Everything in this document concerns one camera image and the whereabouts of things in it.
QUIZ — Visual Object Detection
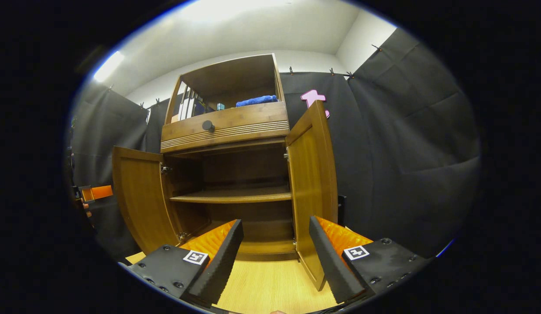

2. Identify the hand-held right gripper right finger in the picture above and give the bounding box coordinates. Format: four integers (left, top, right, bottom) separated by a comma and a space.
309, 216, 430, 304

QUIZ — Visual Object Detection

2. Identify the blue towel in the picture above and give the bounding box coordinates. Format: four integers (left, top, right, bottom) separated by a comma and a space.
236, 95, 279, 108

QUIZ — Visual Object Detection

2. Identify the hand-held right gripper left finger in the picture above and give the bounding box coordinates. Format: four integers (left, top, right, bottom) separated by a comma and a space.
122, 219, 244, 308

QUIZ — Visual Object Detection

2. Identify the wooden double-door shoe cabinet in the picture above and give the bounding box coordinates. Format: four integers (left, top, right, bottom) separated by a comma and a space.
159, 53, 297, 262

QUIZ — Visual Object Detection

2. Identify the wooden cabinet door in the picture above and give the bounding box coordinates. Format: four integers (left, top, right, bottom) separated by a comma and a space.
112, 146, 181, 256
285, 100, 346, 291

